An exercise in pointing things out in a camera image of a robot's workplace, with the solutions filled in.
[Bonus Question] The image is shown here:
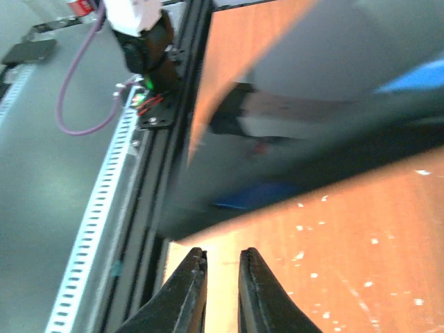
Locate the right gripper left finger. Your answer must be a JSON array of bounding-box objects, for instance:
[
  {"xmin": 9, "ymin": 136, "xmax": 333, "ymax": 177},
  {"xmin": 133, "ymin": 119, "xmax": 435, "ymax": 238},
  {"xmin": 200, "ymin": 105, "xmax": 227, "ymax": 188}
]
[{"xmin": 117, "ymin": 247, "xmax": 207, "ymax": 333}]

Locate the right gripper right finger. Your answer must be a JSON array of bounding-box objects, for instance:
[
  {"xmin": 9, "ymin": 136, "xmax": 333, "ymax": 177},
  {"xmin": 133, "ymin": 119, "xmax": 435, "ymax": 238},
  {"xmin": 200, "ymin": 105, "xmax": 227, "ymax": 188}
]
[{"xmin": 238, "ymin": 248, "xmax": 321, "ymax": 333}]

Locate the blue-edged black smartphone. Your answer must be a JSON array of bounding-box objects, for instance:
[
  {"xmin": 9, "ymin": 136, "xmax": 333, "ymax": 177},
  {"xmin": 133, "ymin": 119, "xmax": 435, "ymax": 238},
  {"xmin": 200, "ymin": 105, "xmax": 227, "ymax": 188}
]
[{"xmin": 157, "ymin": 1, "xmax": 443, "ymax": 240}]

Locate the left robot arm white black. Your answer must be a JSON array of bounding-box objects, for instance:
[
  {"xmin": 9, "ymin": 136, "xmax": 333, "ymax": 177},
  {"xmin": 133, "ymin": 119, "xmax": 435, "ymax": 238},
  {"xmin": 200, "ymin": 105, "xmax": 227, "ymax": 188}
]
[{"xmin": 103, "ymin": 0, "xmax": 179, "ymax": 94}]

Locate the small green circuit board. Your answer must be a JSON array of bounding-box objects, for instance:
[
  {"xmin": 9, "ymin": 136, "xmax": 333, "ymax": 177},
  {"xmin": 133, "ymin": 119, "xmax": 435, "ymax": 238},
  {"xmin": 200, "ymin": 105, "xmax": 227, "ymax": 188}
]
[{"xmin": 130, "ymin": 94, "xmax": 164, "ymax": 116}]

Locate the light blue cable duct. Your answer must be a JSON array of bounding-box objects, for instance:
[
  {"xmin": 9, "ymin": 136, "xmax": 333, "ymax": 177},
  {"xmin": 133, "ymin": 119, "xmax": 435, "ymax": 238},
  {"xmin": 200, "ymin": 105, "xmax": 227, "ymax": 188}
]
[{"xmin": 45, "ymin": 85, "xmax": 138, "ymax": 332}]

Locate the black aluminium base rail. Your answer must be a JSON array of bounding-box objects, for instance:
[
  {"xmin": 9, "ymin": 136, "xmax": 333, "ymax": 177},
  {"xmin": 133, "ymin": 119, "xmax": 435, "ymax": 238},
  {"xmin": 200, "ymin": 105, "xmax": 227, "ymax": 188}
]
[{"xmin": 94, "ymin": 1, "xmax": 214, "ymax": 332}]

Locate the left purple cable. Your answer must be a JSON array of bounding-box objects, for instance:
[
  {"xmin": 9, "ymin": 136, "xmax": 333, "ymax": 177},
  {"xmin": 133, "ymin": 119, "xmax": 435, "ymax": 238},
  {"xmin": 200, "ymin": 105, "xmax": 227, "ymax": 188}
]
[{"xmin": 55, "ymin": 6, "xmax": 143, "ymax": 136}]

